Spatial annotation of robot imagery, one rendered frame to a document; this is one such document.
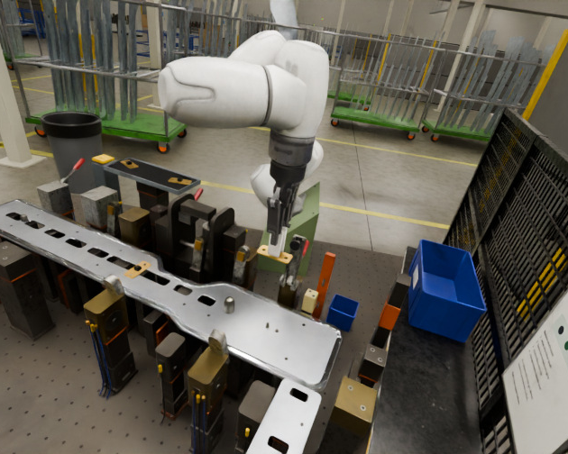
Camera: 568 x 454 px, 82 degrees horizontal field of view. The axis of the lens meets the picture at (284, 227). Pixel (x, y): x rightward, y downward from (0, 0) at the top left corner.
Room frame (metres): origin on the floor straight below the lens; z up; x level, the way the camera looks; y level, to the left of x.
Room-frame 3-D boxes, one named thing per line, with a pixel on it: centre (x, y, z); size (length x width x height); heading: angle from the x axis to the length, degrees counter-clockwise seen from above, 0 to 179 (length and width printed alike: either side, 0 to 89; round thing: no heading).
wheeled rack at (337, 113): (7.79, -1.64, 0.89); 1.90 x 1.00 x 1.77; 83
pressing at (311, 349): (0.80, 0.47, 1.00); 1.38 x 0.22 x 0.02; 71
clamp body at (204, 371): (0.46, 0.13, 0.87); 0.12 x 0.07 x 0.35; 161
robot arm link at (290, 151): (0.65, 0.01, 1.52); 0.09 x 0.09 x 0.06
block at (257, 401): (0.43, 0.00, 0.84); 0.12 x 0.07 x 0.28; 161
